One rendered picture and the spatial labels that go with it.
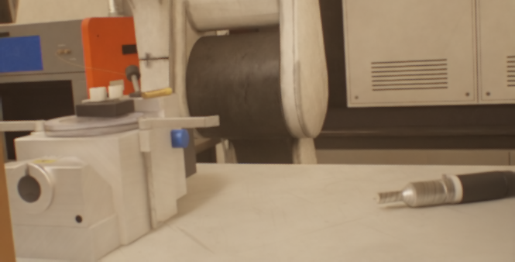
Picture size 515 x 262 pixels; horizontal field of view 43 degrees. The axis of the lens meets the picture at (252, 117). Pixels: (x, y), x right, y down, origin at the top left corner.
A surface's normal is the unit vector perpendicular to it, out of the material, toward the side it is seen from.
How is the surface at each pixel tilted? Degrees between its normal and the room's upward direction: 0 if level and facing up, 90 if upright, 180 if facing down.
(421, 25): 90
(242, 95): 97
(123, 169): 90
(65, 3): 90
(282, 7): 80
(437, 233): 0
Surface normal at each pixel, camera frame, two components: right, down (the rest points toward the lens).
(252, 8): -0.28, 0.55
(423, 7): -0.35, 0.14
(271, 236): -0.07, -0.99
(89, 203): 0.95, -0.02
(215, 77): -0.34, -0.09
